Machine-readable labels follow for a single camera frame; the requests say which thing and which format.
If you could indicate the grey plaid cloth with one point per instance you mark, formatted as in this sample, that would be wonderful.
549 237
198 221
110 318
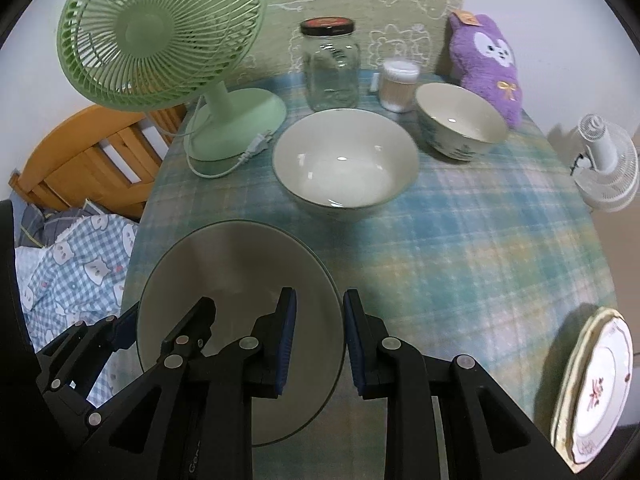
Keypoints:
40 225

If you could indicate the purple plush toy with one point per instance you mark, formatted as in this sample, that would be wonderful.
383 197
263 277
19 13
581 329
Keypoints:
492 75

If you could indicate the wooden headboard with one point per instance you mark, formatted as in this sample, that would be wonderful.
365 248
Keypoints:
75 160

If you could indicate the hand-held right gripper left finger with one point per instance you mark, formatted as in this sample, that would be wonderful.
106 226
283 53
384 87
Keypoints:
286 340

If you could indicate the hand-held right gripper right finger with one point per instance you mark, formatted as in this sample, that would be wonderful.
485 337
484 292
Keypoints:
354 345

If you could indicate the glass jar with dark lid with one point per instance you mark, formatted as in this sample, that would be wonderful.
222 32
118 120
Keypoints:
330 70

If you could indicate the green desk fan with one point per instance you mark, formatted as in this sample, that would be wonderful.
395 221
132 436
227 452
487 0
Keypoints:
150 25

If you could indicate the scalloped yellow floral plate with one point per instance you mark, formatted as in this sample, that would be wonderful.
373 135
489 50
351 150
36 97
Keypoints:
559 410

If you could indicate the blue plaid tablecloth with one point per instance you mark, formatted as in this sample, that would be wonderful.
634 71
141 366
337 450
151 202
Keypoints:
475 240

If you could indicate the cream floral ceramic bowl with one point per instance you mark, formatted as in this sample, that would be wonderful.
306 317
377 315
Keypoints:
240 270
460 115
345 170

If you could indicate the small red floral plate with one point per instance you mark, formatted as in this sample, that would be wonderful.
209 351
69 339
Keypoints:
600 390

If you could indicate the cotton swab container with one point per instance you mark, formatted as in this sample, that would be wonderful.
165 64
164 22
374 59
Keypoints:
398 85

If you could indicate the blue checkered printed blanket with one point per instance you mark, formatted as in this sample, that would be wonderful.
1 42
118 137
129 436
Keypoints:
75 260

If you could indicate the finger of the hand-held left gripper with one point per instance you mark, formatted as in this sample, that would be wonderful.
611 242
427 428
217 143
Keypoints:
192 322
122 332

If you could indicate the white clip fan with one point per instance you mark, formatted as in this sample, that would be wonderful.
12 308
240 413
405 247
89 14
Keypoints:
605 160

